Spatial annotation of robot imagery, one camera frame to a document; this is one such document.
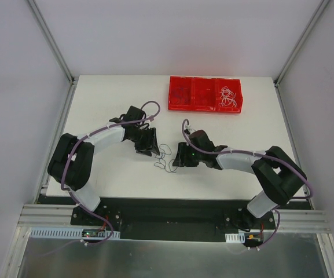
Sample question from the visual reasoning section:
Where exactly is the purple cable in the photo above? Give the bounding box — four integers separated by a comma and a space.
153, 144, 179, 174
171, 85, 192, 105

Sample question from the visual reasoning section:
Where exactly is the white cable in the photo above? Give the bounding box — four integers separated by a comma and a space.
218, 86, 239, 109

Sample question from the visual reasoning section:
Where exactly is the clear cable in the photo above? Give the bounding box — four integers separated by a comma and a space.
219, 86, 238, 108

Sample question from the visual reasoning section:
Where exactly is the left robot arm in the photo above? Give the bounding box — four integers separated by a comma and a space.
47, 106, 160, 225

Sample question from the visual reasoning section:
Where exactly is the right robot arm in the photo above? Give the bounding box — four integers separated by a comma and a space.
172, 130, 306, 229

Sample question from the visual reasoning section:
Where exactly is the red three-compartment bin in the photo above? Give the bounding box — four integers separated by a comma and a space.
168, 76, 243, 114

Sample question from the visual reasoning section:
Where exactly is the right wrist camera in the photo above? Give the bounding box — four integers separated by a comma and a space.
183, 124, 196, 136

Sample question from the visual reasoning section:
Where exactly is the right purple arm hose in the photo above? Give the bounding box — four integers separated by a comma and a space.
181, 118, 314, 255

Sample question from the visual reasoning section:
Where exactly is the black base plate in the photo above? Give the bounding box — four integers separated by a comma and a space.
70, 197, 276, 242

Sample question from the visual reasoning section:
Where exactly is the left aluminium frame post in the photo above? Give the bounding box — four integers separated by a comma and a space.
24, 0, 79, 85

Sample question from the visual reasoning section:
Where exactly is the aluminium frame post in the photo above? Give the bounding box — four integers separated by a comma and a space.
273, 0, 332, 86
24, 0, 79, 85

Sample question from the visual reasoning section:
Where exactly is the right white cable duct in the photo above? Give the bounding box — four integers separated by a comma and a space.
225, 233, 245, 244

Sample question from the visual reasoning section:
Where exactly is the white cable duct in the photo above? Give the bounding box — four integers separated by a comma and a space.
30, 228, 120, 241
225, 233, 245, 244

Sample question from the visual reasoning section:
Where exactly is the left white cable duct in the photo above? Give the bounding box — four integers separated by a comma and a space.
30, 228, 120, 241

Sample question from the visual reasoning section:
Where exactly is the right aluminium frame post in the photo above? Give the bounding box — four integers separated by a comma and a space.
273, 0, 332, 86

